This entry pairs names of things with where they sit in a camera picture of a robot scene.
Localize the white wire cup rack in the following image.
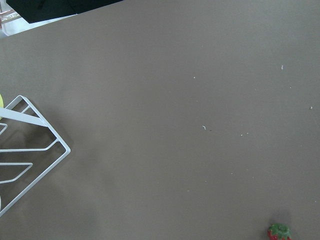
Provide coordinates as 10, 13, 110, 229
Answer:
0, 95, 71, 216

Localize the yellow cup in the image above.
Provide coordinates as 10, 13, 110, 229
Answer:
0, 94, 4, 109

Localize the black device on desk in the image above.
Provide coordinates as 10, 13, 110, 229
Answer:
6, 0, 120, 24

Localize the red strawberry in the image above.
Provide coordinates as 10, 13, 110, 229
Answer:
267, 223, 292, 240

